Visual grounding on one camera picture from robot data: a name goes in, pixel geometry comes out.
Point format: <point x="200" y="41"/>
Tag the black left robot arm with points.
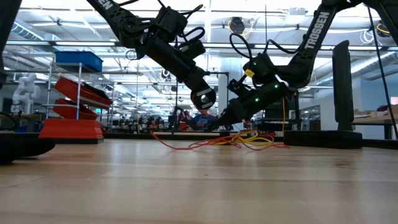
<point x="109" y="9"/>

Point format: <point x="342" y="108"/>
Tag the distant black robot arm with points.
<point x="180" y="113"/>

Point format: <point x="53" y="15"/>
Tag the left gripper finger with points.
<point x="203" y="99"/>

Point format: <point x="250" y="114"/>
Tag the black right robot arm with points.
<point x="317" y="28"/>

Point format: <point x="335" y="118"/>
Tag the distant black gantry frame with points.
<point x="220" y="73"/>

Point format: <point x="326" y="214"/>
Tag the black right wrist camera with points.
<point x="237" y="88"/>

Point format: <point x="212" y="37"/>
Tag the pale robot arm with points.
<point x="26" y="90"/>

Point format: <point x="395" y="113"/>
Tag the blue shelf bin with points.
<point x="77" y="59"/>

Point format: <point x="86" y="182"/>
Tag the white ceiling box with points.
<point x="297" y="12"/>

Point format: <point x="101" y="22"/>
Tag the person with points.
<point x="203" y="121"/>

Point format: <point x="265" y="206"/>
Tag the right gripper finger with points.
<point x="233" y="115"/>

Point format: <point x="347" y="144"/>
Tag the wooden work bench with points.
<point x="373" y="119"/>

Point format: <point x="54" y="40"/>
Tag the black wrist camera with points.
<point x="237" y="88"/>
<point x="192" y="49"/>

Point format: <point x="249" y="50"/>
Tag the red shelf bin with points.
<point x="68" y="88"/>
<point x="66" y="112"/>

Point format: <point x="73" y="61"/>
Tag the metal shelf rack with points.
<point x="78" y="93"/>

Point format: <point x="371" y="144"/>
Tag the white building column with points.
<point x="230" y="67"/>

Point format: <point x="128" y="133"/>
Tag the black stand with post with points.
<point x="343" y="93"/>

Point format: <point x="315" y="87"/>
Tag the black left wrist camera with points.
<point x="192" y="49"/>

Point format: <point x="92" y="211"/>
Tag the yellow tape tag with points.
<point x="249" y="73"/>

